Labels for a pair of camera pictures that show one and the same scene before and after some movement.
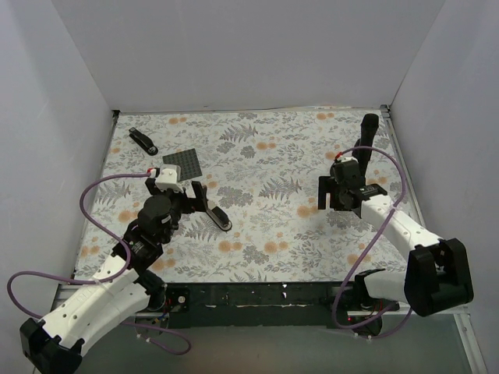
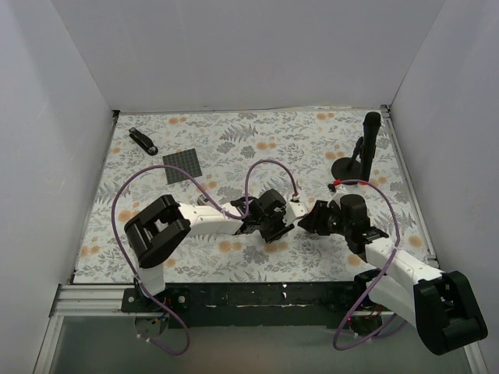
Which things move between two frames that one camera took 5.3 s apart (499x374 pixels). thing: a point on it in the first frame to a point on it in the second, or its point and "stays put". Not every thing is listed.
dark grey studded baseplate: [188, 162] stays put
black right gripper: [327, 193] to [325, 220]
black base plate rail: [256, 305] stays put
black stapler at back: [143, 141] stays put
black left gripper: [196, 195] to [275, 228]
